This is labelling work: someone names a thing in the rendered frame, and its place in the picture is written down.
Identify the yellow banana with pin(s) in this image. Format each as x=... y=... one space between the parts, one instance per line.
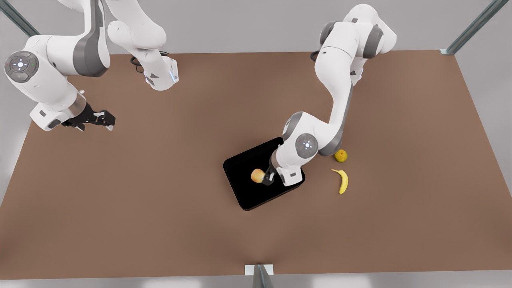
x=343 y=182

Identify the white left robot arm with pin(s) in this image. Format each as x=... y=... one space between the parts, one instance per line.
x=340 y=80

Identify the silver frame post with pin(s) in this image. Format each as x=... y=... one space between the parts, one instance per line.
x=474 y=26
x=18 y=16
x=260 y=276

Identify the black storage box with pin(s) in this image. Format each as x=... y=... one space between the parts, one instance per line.
x=248 y=192

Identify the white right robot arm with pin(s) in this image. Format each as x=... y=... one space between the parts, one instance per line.
x=60 y=52

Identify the red yellow apple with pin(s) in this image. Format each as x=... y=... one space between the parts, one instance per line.
x=257 y=175

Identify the yellow round fruit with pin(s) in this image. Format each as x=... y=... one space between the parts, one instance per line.
x=340 y=156

